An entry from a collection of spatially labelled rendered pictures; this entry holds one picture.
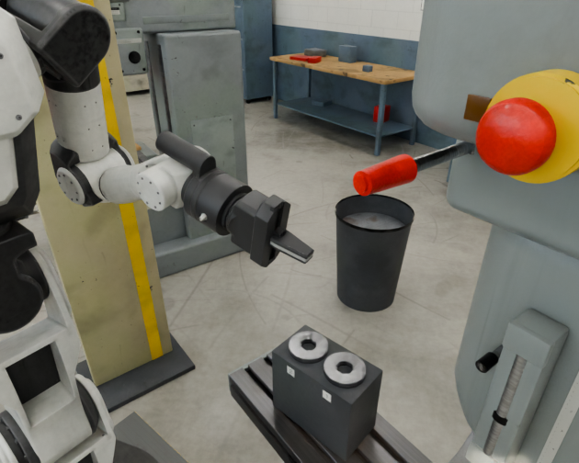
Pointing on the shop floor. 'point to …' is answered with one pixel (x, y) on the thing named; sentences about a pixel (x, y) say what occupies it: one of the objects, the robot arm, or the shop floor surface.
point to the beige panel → (109, 262)
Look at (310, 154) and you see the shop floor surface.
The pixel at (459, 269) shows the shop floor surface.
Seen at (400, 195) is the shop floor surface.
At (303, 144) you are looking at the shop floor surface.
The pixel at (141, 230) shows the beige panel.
